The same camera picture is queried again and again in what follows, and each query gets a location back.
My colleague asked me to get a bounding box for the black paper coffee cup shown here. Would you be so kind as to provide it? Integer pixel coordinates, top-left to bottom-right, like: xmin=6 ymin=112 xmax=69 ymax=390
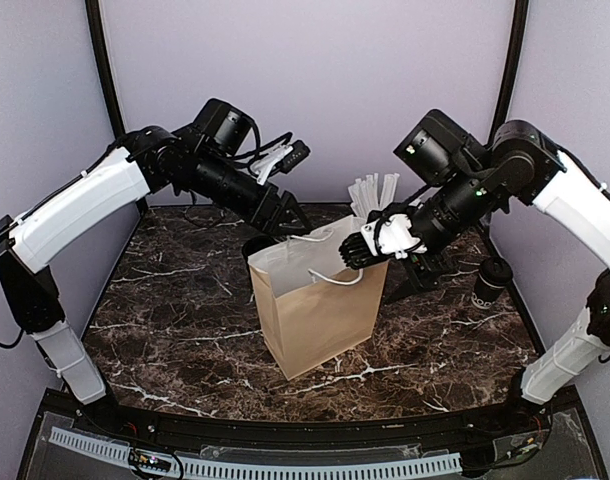
xmin=471 ymin=278 xmax=505 ymax=310

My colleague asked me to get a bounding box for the black plastic cup lid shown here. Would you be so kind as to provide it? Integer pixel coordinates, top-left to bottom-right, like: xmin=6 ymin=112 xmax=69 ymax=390
xmin=479 ymin=256 xmax=513 ymax=289

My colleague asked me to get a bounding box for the brown paper bag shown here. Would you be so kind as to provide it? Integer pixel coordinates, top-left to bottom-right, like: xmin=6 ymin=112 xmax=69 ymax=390
xmin=248 ymin=215 xmax=388 ymax=380

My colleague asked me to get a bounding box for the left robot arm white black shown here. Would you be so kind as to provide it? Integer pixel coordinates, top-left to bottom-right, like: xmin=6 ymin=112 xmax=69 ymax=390
xmin=0 ymin=98 xmax=312 ymax=436

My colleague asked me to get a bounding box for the stack of black lids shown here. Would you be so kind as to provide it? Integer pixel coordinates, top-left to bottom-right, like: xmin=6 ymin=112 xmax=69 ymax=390
xmin=241 ymin=235 xmax=277 ymax=259

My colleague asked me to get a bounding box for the bundle of white wrapped straws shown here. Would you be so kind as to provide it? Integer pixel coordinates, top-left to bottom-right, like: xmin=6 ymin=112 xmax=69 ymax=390
xmin=348 ymin=173 xmax=400 ymax=220

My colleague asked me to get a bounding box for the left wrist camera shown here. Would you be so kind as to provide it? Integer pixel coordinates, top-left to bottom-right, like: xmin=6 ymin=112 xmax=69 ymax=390
xmin=248 ymin=134 xmax=311 ymax=185

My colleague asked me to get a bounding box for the black enclosure frame post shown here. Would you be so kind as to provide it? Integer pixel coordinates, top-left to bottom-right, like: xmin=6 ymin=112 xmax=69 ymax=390
xmin=487 ymin=0 xmax=529 ymax=144

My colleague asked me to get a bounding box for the black left frame post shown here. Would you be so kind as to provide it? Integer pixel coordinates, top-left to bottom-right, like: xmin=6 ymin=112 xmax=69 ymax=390
xmin=84 ymin=0 xmax=126 ymax=138

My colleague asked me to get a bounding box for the grey cable duct rail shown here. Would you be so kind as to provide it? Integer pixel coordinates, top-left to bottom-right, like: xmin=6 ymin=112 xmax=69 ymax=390
xmin=48 ymin=427 xmax=463 ymax=479

